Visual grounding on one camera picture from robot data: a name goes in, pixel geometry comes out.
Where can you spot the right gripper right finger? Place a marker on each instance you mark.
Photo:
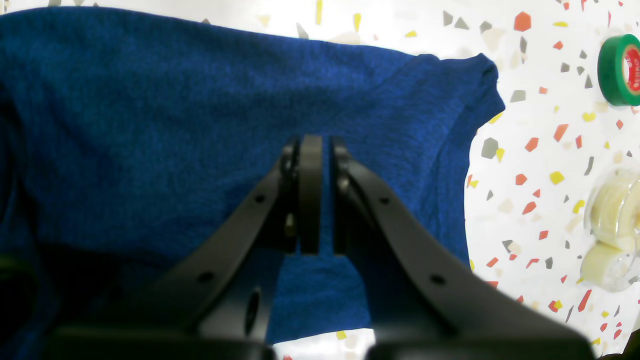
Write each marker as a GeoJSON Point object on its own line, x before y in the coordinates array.
{"type": "Point", "coordinates": [424, 304]}

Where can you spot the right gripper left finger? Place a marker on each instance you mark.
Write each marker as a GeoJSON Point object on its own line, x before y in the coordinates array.
{"type": "Point", "coordinates": [216, 303]}

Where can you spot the dark blue t-shirt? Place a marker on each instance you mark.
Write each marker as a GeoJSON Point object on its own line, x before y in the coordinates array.
{"type": "Point", "coordinates": [128, 138]}

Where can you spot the terrazzo patterned tablecloth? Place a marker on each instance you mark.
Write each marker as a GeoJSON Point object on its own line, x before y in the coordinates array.
{"type": "Point", "coordinates": [532, 166]}

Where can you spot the green tape roll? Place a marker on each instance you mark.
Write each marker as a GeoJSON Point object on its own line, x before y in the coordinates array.
{"type": "Point", "coordinates": [619, 70]}

